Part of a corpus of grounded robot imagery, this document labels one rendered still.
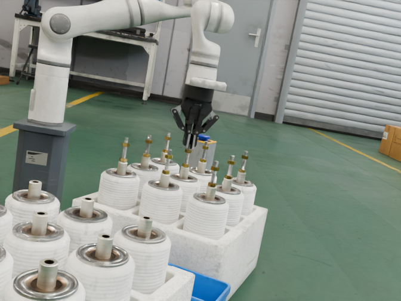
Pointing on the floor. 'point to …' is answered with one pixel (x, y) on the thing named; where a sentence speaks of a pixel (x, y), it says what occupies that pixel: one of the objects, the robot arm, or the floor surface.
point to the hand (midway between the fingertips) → (190, 140)
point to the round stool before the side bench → (27, 63)
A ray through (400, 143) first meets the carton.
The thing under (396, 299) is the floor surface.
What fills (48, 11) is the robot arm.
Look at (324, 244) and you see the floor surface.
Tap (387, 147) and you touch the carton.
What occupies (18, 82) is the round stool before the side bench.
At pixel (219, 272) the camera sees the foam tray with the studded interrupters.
